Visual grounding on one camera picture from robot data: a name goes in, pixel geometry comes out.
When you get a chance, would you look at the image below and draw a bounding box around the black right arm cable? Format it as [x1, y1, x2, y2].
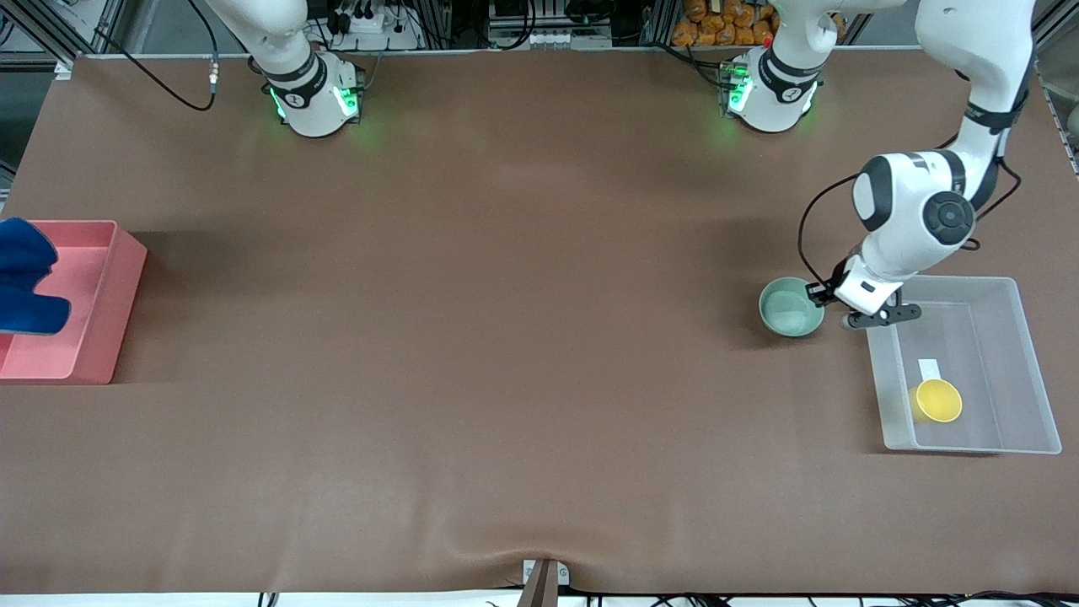
[91, 0, 222, 113]

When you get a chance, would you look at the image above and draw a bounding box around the brown table cover cloth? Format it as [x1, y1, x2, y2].
[0, 46, 1079, 596]

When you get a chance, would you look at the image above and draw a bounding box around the blue cloth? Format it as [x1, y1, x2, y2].
[0, 217, 72, 337]

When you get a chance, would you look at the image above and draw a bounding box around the orange snack bag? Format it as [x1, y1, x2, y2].
[672, 0, 778, 48]

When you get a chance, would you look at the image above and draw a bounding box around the yellow cup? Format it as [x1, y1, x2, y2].
[910, 378, 964, 425]

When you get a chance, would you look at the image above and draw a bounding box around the pale green bowl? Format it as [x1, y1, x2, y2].
[758, 277, 828, 339]

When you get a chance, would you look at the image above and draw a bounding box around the pink plastic bin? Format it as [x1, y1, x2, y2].
[0, 220, 148, 386]

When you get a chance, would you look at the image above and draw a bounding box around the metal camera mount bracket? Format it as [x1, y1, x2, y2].
[516, 558, 572, 607]

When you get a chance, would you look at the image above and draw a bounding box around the white power strip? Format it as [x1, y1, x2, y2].
[325, 7, 422, 51]

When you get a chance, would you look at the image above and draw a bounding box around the clear plastic bin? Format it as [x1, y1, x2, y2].
[862, 274, 1063, 456]

